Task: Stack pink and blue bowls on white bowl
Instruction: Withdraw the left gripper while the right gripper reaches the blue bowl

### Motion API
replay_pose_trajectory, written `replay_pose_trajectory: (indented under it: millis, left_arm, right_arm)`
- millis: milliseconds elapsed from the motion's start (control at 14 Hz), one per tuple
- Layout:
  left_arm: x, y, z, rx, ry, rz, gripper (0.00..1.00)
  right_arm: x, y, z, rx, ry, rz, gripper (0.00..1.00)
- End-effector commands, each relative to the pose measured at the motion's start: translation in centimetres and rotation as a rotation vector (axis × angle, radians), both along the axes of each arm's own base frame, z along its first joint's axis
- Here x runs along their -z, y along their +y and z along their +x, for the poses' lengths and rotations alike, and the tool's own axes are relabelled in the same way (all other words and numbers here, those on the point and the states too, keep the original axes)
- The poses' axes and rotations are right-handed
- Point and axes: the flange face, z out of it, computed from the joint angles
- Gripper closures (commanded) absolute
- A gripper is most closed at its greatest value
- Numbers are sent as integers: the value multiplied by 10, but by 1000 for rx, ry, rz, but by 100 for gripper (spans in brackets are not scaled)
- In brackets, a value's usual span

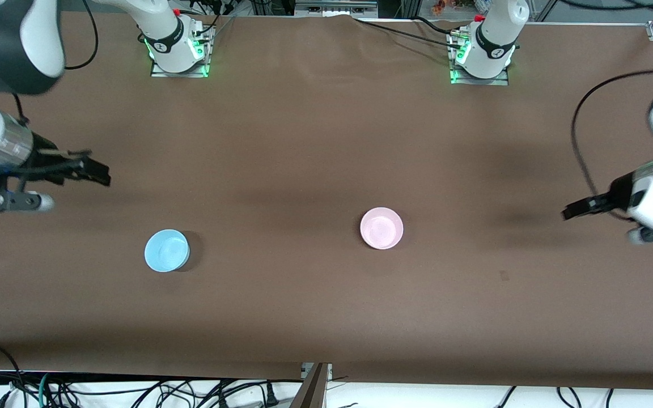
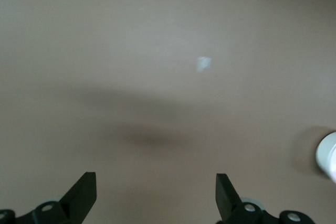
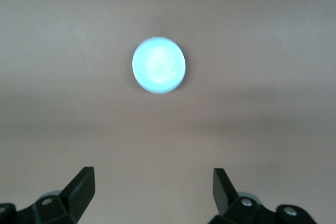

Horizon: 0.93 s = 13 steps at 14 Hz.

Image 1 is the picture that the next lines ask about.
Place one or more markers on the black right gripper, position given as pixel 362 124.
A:
pixel 47 160

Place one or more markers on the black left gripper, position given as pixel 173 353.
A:
pixel 619 188

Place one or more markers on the blue plastic bowl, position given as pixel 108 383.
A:
pixel 165 251

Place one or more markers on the pink plastic bowl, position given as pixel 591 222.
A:
pixel 381 228

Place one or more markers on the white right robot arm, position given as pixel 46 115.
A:
pixel 162 34

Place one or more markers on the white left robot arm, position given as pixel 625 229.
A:
pixel 496 34

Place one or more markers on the brown table cloth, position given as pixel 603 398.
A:
pixel 304 141

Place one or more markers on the orange plastic object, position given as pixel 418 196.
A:
pixel 442 7

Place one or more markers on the black power plug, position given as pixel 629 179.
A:
pixel 270 395

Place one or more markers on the grey metal box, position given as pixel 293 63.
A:
pixel 335 8

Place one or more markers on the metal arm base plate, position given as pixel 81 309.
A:
pixel 479 81
pixel 179 73

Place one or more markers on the aluminium frame post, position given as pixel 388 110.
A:
pixel 411 7

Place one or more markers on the aluminium profile post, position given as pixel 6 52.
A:
pixel 312 391

